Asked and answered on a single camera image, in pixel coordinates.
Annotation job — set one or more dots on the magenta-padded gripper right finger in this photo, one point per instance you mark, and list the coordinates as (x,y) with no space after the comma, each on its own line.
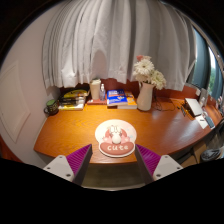
(165,166)

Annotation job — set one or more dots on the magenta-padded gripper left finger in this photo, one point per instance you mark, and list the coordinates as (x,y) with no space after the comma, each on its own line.
(62,166)

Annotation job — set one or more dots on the round white cartoon mouse pad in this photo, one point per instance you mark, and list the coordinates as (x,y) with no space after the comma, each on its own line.
(106,128)

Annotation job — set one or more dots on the dark green mug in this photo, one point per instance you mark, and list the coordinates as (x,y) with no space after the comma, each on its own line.
(52,107)

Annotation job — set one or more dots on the white tablet device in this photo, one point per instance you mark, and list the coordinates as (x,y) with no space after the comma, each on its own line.
(193,106)

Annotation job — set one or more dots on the orange-yellow book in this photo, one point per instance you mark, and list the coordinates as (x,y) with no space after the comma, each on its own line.
(132,104)

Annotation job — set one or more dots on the white vase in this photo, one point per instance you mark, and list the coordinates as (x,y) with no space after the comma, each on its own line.
(145,98)

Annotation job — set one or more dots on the red book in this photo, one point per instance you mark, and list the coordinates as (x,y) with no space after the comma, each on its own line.
(95,102)

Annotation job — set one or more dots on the yellow and black book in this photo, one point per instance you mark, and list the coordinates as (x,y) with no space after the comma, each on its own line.
(76,93)

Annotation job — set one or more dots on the clear spray bottle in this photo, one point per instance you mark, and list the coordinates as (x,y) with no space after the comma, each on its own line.
(102,94)

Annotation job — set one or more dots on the beige tumbler with lid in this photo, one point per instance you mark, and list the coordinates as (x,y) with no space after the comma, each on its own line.
(95,90)

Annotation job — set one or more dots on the blue book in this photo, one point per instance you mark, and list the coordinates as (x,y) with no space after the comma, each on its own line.
(116,97)

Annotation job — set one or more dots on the white flower bouquet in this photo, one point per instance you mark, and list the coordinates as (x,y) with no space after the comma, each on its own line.
(145,68)

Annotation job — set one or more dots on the glass window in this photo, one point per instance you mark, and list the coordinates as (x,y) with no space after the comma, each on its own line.
(203,66)

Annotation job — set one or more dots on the white curtain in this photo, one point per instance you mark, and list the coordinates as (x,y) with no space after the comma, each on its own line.
(116,36)

